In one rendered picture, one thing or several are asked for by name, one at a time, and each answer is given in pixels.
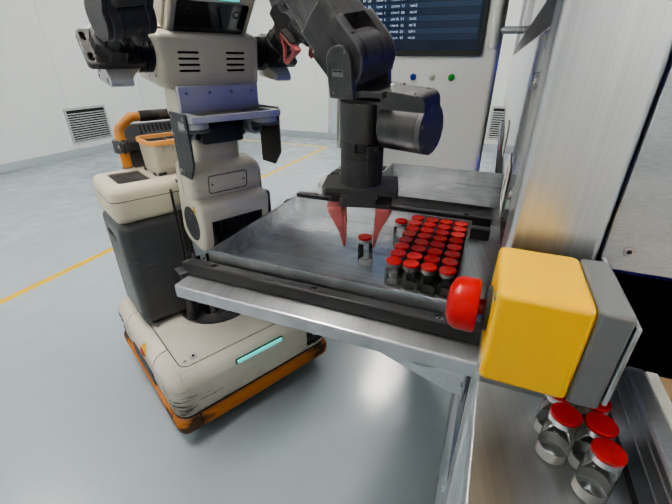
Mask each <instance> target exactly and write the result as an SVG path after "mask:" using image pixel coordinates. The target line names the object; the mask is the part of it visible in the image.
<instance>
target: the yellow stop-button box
mask: <svg viewBox="0 0 672 504"><path fill-rule="evenodd" d="M485 299H486V301H485V307H484V312H483V315H481V322H480V328H481V330H482V341H481V352H480V359H479V365H478V368H479V372H480V375H481V376H482V377H484V378H487V379H490V380H494V381H498V382H502V383H505V384H509V385H513V386H516V387H520V388H524V389H527V390H531V391H535V392H538V393H542V394H546V395H550V396H553V397H557V398H562V397H564V396H565V397H566V400H567V401H568V402H570V403H573V404H577V405H581V406H584V407H588V408H592V409H596V408H598V405H599V403H600V401H601V399H602V397H603V395H604V393H605V390H606V388H607V386H608V384H609V382H610V380H611V377H612V375H613V373H614V371H615V369H616V367H617V365H618V362H619V360H620V358H621V356H622V354H623V352H624V349H625V347H626V345H627V343H628V341H629V339H630V336H631V334H632V332H633V330H634V328H635V326H636V324H637V317H636V315H635V313H634V311H633V309H632V307H631V305H630V303H629V301H628V299H627V298H626V296H625V294H624V292H623V290H622V288H621V286H620V284H619V282H618V280H617V278H616V276H615V274H614V272H613V270H612V268H611V266H610V264H609V263H607V262H602V261H596V260H590V259H581V261H580V262H579V261H578V260H577V259H575V258H572V257H566V256H560V255H553V254H547V253H540V252H534V251H528V250H521V249H515V248H508V247H503V248H501V249H500V251H499V252H498V253H497V257H496V265H495V270H494V274H493V279H492V283H491V286H490V285H489V287H487V290H486V294H485Z"/></svg>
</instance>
